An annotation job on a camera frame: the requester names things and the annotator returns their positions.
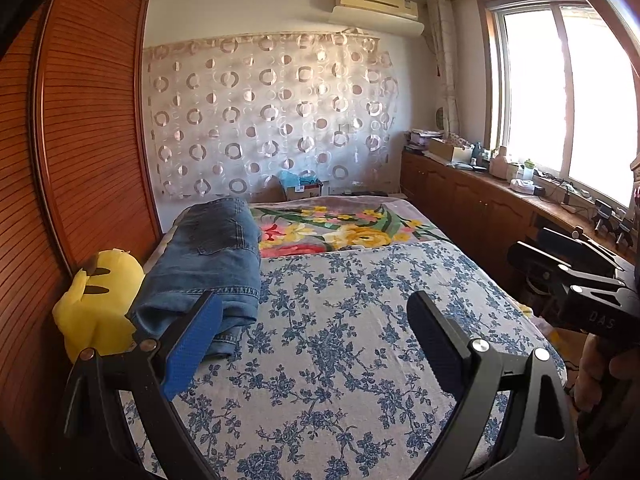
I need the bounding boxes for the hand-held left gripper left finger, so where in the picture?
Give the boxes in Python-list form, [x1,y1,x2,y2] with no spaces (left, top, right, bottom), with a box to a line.
[60,290,224,480]

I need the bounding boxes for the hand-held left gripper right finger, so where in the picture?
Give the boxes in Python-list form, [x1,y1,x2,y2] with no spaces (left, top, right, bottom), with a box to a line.
[406,290,581,480]

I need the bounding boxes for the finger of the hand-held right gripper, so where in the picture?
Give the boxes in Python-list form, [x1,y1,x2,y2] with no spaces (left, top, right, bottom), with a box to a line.
[507,241,626,301]
[539,227,632,276]

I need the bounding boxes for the blue denim pants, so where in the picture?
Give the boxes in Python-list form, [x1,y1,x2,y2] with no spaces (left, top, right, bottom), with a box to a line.
[127,197,263,361]

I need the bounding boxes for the person's right hand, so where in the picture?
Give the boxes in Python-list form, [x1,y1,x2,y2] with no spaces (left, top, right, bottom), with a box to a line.
[574,334,640,411]

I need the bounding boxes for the long wooden cabinet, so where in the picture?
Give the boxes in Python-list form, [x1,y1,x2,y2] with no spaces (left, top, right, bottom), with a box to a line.
[400,147,640,311]

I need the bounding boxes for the yellow plush toy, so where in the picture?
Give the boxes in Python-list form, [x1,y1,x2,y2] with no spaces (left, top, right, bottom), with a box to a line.
[52,248,146,363]

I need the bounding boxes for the pink jug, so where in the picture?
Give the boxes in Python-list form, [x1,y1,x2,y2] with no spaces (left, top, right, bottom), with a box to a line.
[489,145,516,181]

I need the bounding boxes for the colourful floral blanket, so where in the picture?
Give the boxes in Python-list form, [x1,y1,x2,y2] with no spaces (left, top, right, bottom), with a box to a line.
[160,195,451,261]

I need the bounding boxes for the tan open box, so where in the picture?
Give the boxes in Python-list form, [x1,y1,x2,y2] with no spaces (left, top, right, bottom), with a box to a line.
[429,137,473,163]

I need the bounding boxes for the stack of papers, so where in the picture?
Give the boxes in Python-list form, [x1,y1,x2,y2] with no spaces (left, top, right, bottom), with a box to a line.
[405,129,443,153]

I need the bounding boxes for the window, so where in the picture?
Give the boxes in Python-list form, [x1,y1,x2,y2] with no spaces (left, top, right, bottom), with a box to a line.
[477,0,640,211]

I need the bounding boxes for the blue plastic bag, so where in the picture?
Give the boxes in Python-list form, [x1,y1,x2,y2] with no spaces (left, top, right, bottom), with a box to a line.
[277,169,318,188]

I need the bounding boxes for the white window curtain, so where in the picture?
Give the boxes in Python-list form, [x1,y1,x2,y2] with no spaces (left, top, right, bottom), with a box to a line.
[426,0,461,136]

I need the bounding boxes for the sheer circle-patterned curtain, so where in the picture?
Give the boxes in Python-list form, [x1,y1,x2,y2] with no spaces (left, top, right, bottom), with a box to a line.
[142,30,401,203]

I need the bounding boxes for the wooden slatted wardrobe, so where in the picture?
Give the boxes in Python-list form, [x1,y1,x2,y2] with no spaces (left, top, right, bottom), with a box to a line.
[0,0,163,461]

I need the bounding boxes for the wall air conditioner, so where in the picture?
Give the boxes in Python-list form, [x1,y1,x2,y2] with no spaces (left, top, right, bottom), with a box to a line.
[310,0,425,36]

